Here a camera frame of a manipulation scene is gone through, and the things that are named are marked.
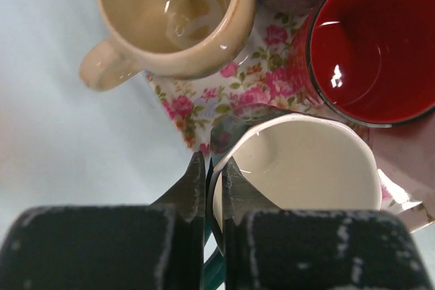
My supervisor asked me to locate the dark green mug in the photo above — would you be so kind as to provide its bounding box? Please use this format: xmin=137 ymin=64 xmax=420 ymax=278
xmin=203 ymin=113 xmax=383 ymax=290

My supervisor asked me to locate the floral pattern tray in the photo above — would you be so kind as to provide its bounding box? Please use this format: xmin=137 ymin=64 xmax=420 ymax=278
xmin=145 ymin=1 xmax=435 ymax=233

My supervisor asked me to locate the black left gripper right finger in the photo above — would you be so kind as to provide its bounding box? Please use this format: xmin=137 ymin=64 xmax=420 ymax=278
xmin=222 ymin=160 xmax=434 ymax=289

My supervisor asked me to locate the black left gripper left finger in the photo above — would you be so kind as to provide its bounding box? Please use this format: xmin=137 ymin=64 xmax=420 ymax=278
xmin=1 ymin=152 xmax=206 ymax=289

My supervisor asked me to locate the pink ceramic mug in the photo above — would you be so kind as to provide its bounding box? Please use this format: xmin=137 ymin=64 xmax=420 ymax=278
xmin=352 ymin=122 xmax=434 ymax=232

